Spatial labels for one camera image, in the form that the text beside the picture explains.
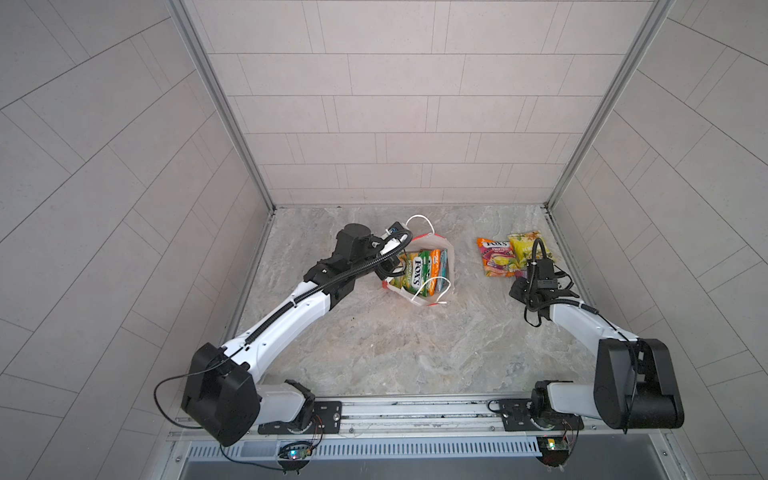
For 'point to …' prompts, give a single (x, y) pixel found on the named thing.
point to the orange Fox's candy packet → (497, 257)
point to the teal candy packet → (443, 283)
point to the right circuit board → (554, 450)
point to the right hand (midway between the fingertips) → (516, 285)
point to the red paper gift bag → (401, 286)
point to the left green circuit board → (295, 452)
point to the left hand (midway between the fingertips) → (406, 243)
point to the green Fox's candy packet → (421, 272)
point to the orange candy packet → (435, 271)
